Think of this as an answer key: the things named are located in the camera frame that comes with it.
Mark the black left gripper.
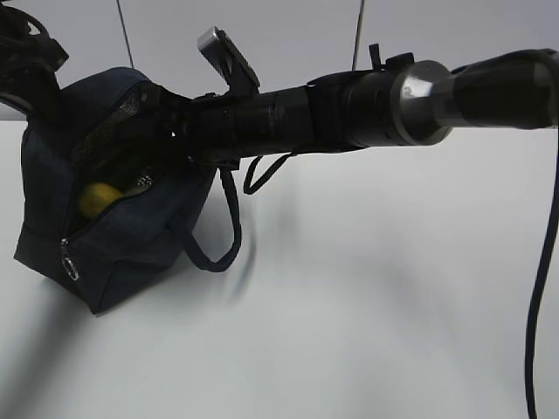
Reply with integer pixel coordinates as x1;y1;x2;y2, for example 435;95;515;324
1;66;61;120

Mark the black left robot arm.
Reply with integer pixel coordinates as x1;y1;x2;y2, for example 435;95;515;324
1;1;69;125

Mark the yellow lemon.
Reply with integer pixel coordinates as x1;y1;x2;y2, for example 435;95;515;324
78;182;123;219

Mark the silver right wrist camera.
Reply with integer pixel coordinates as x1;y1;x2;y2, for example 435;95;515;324
197;26;260;96

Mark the navy blue lunch bag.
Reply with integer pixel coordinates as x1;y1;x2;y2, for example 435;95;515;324
14;67;242;313

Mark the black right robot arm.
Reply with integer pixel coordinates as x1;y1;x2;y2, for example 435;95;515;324
155;45;558;163

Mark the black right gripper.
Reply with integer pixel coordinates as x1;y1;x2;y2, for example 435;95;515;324
148;85;236;168

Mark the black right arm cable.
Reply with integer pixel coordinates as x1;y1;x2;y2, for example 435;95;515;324
242;130;559;419

